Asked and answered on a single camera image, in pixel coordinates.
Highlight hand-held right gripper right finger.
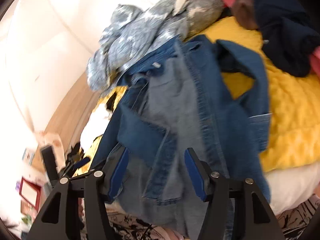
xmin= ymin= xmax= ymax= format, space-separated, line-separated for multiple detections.
xmin=184 ymin=147 xmax=285 ymax=240

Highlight red framed board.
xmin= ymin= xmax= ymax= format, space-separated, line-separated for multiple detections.
xmin=19 ymin=176 xmax=42 ymax=210

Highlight white bed sheet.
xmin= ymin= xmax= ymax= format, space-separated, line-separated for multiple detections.
xmin=260 ymin=162 xmax=320 ymax=215

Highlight white garment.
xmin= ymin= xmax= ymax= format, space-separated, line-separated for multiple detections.
xmin=80 ymin=102 xmax=115 ymax=150

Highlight wooden headboard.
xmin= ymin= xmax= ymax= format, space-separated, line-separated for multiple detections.
xmin=32 ymin=62 xmax=130 ymax=175

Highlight blue wall picture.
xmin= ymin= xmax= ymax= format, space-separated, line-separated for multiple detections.
xmin=22 ymin=148 xmax=35 ymax=165

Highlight black white patterned pants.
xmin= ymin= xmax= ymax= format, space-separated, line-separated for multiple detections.
xmin=105 ymin=195 xmax=320 ymax=240

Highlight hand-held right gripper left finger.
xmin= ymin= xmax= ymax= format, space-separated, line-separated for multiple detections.
xmin=26 ymin=147 xmax=130 ymax=240

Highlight blue denim shirt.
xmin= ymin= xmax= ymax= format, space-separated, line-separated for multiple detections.
xmin=89 ymin=34 xmax=272 ymax=240

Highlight navy garment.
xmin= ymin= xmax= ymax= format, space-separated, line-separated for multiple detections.
xmin=250 ymin=0 xmax=320 ymax=78

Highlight grey floral duvet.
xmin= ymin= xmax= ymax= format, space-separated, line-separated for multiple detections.
xmin=86 ymin=0 xmax=225 ymax=92

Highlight brown garment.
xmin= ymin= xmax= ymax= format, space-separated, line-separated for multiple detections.
xmin=231 ymin=0 xmax=262 ymax=30

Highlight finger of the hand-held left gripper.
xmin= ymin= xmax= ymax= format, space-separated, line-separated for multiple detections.
xmin=65 ymin=156 xmax=91 ymax=178

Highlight cartoon printed net curtain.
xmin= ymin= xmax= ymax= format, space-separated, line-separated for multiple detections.
xmin=37 ymin=130 xmax=63 ymax=155

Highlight yellow dotted blanket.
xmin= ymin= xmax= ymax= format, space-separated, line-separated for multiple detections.
xmin=92 ymin=16 xmax=320 ymax=173

